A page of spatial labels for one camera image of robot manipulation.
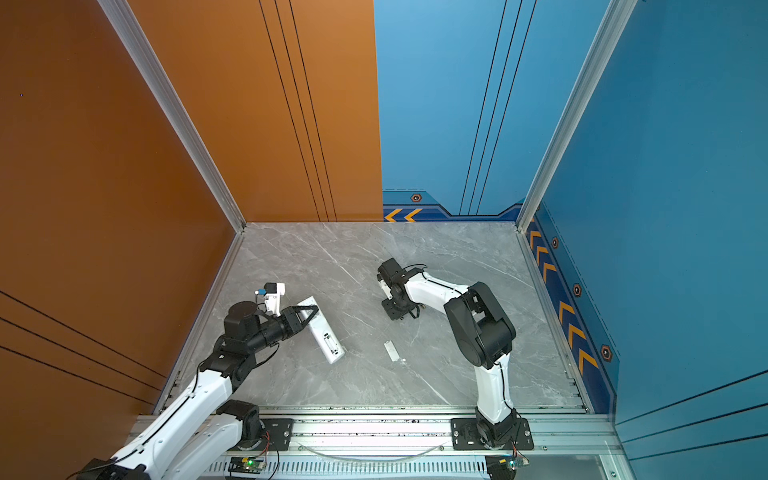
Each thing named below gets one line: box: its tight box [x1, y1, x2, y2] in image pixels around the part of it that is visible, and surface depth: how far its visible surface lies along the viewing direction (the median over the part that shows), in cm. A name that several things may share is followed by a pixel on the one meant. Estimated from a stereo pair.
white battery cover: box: [384, 340, 400, 362], surface depth 89 cm
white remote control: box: [298, 296, 345, 365], surface depth 79 cm
